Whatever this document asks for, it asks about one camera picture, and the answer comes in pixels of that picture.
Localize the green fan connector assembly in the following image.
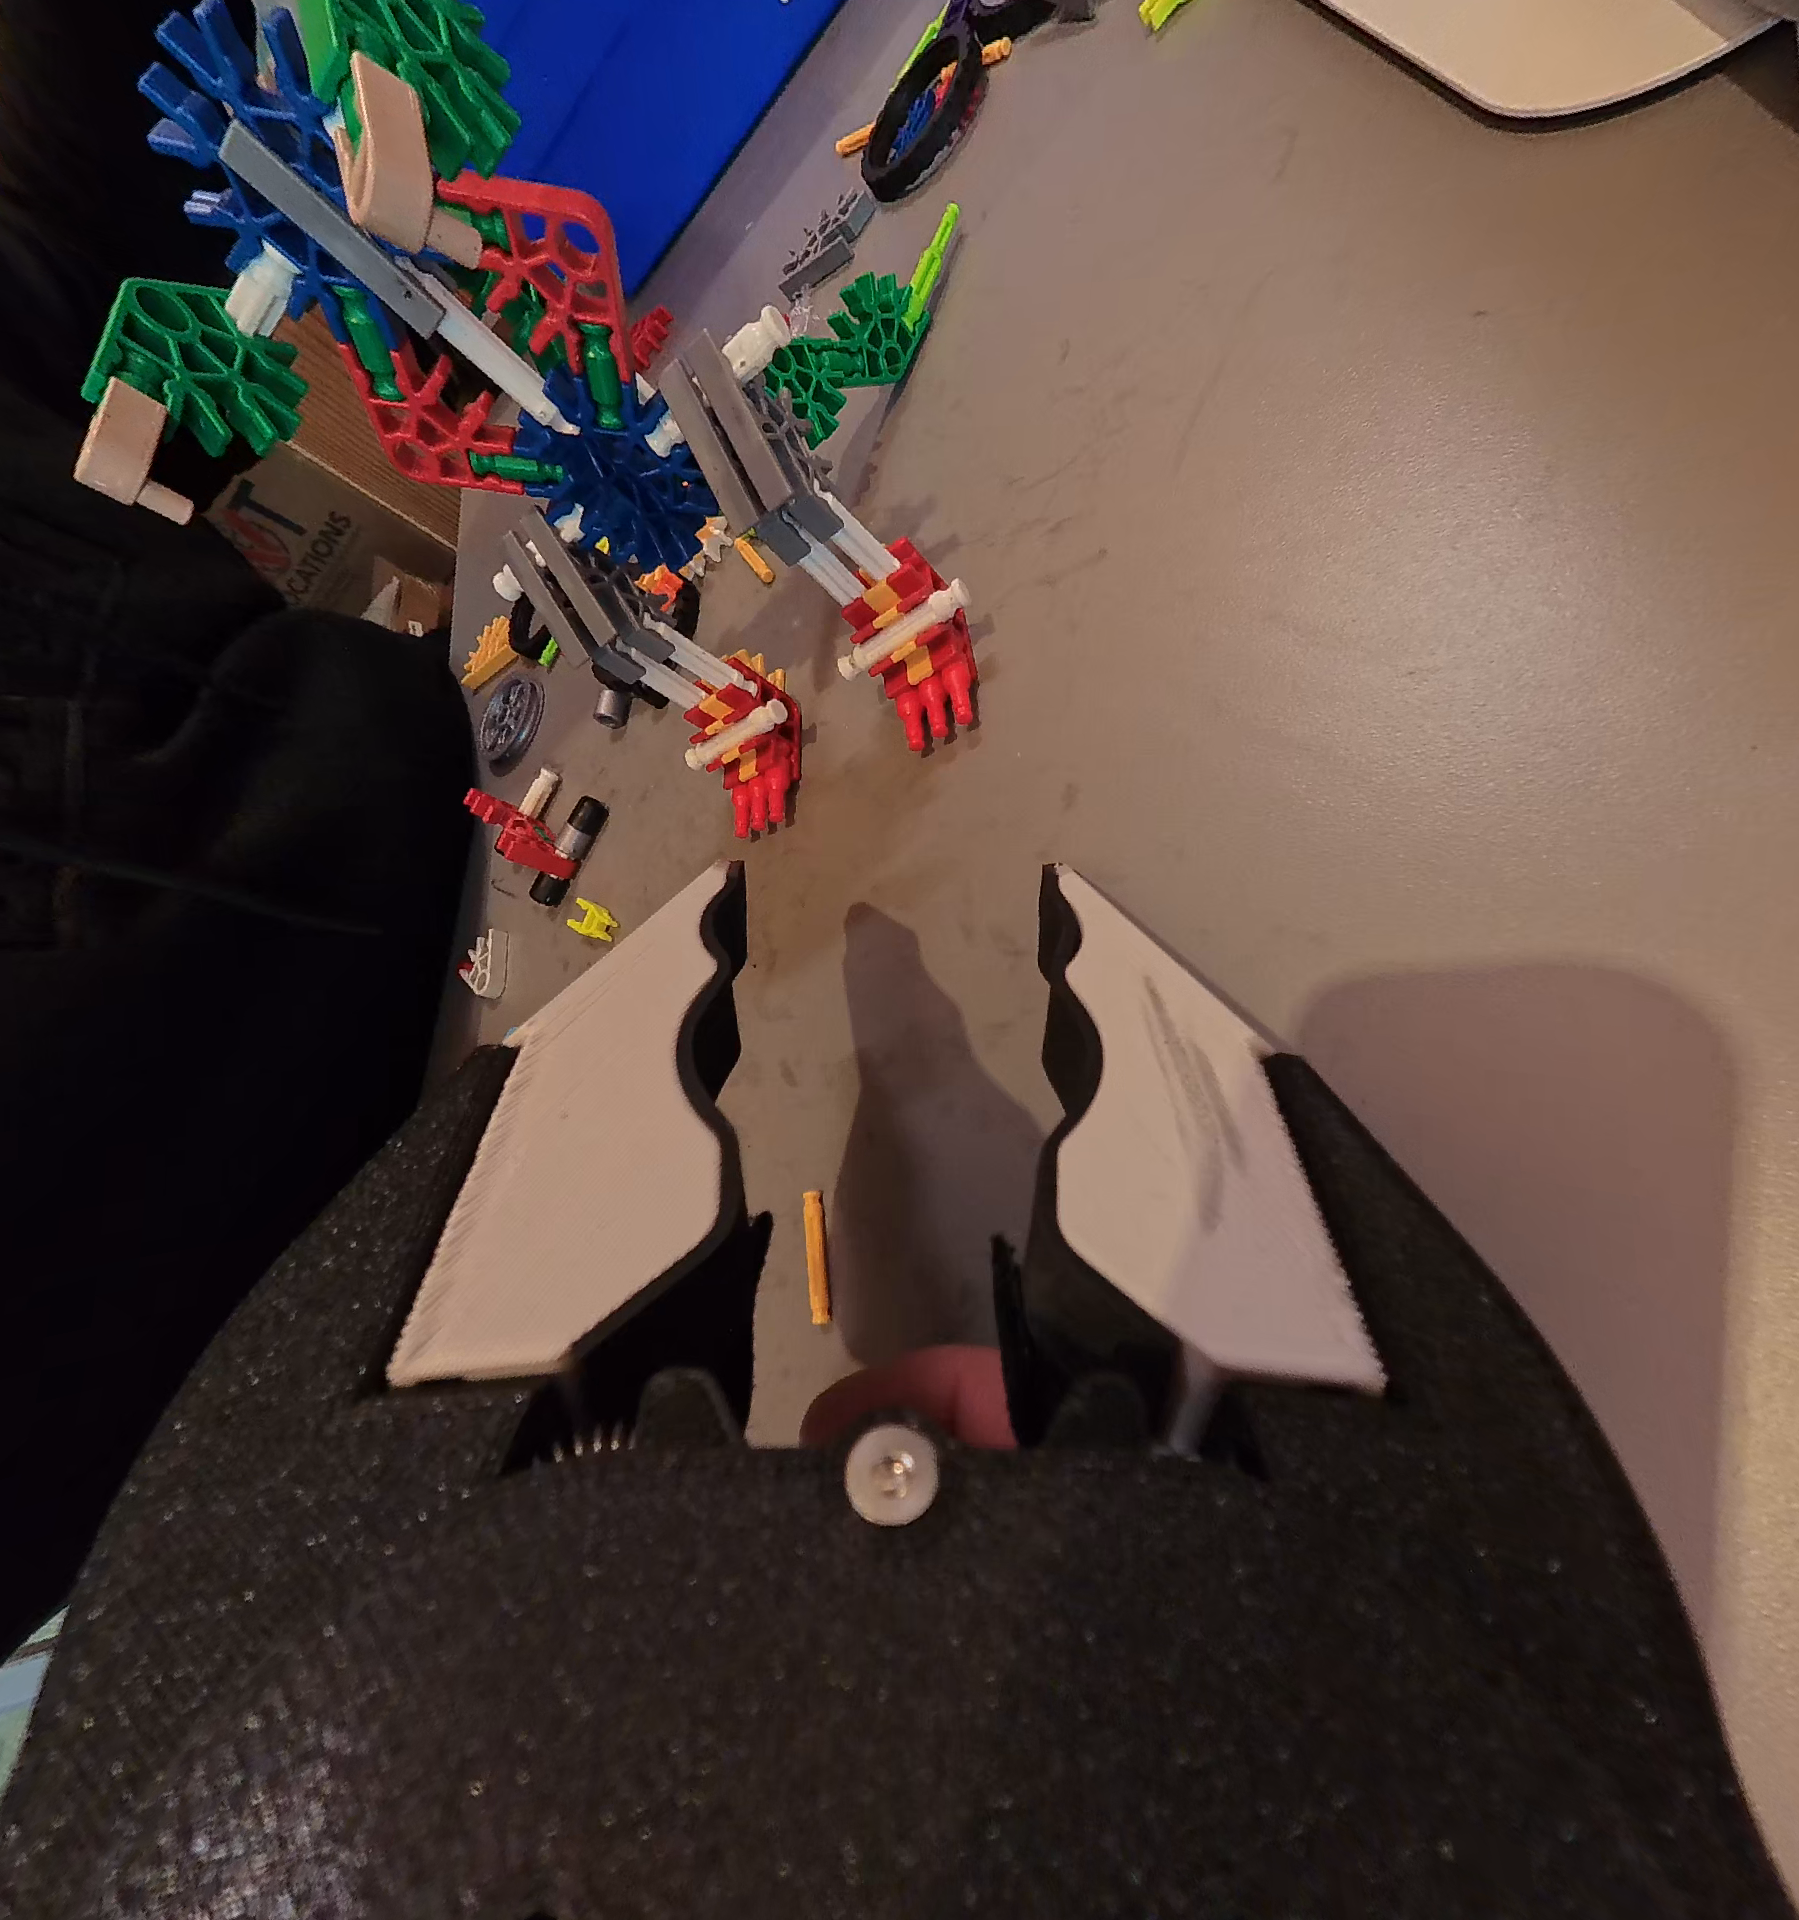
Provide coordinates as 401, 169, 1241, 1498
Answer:
719, 202, 963, 444

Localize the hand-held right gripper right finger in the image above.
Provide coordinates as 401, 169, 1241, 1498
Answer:
989, 862, 1387, 1458

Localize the large black toy tyre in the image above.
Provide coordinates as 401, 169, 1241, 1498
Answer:
857, 26, 987, 205

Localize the dark grey connector piece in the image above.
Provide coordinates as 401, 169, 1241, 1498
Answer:
779, 192, 877, 300

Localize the white monitor stand base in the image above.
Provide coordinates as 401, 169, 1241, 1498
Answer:
1311, 0, 1777, 119

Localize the person's right hand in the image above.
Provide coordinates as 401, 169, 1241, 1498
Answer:
797, 1343, 1021, 1450

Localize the colourful construction toy model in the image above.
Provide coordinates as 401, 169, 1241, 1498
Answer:
74, 0, 979, 841

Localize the red toy piece assembly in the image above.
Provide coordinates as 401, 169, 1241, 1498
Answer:
463, 767, 609, 909

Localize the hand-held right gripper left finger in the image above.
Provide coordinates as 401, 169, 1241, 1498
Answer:
383, 858, 773, 1450

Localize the blue plastic bin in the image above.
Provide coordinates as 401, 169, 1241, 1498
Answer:
455, 0, 847, 294

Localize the printed cardboard box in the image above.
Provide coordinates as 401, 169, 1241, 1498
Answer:
201, 442, 459, 631

